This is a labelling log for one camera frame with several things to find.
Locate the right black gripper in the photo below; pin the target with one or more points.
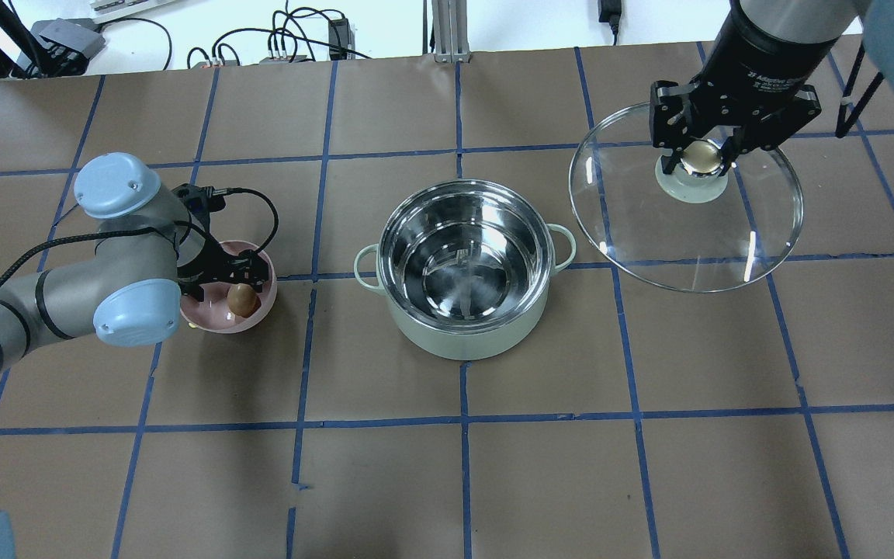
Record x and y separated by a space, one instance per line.
757 60

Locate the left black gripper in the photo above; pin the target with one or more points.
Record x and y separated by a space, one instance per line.
223 273

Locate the brown egg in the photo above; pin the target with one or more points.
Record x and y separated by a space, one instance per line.
242 300

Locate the glass pot lid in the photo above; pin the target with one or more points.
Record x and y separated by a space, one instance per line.
703 227

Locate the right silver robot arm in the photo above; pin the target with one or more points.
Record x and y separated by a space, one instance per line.
824 22

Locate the pink bowl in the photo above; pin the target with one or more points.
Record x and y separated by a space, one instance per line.
228 287

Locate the aluminium frame post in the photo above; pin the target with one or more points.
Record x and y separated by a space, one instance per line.
450 31

